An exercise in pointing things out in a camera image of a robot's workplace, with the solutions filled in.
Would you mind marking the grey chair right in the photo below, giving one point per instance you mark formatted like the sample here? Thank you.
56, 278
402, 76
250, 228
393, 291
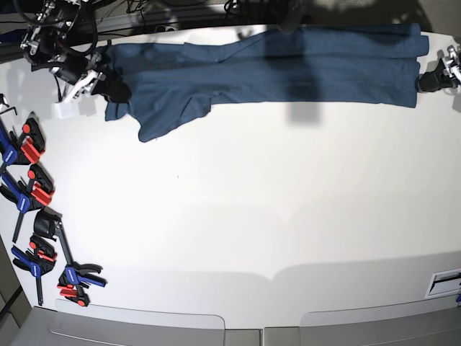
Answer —
429, 322

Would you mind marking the blue red clamp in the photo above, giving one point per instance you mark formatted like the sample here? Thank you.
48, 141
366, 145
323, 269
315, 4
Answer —
25, 149
38, 260
35, 195
76, 278

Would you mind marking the right side wrist camera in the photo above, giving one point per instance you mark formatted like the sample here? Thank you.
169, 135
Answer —
63, 110

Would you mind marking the blue red clamp bottom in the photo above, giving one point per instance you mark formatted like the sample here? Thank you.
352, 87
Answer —
76, 278

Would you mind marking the grey chair left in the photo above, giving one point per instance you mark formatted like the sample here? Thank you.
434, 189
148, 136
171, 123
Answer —
47, 327

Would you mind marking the blue red clamp top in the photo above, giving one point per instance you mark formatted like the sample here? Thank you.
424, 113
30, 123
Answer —
25, 149

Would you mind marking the grey chair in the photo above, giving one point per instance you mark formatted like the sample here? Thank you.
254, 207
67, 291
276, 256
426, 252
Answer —
47, 327
429, 322

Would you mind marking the metal hex key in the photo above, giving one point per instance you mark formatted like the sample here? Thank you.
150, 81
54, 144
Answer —
5, 107

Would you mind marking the robot arm on right side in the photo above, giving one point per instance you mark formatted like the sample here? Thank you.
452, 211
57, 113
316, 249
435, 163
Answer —
45, 46

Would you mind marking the white label sticker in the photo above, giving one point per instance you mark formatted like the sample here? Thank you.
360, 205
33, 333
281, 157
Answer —
446, 283

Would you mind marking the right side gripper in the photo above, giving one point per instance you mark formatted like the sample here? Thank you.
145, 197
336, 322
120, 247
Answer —
84, 75

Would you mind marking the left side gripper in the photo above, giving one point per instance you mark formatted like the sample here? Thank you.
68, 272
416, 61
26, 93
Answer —
446, 74

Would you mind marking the blue T-shirt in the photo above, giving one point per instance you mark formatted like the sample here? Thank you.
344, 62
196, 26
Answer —
173, 84

